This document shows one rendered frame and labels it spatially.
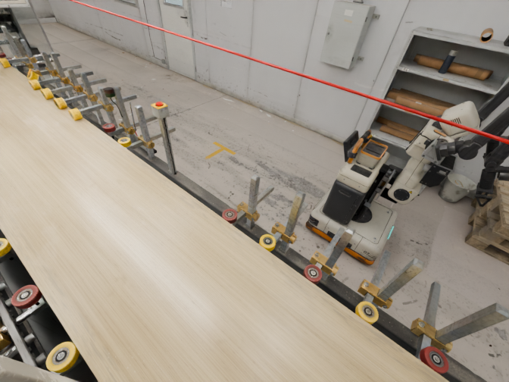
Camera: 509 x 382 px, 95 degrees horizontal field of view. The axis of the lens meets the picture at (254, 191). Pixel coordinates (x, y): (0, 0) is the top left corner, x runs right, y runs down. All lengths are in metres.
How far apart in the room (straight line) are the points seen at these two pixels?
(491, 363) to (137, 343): 2.33
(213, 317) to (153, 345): 0.21
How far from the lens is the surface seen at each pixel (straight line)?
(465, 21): 3.38
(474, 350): 2.59
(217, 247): 1.14
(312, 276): 1.12
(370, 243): 2.22
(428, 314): 1.40
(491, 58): 3.40
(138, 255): 1.18
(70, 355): 1.10
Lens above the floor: 1.86
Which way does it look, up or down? 44 degrees down
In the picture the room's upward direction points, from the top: 7 degrees clockwise
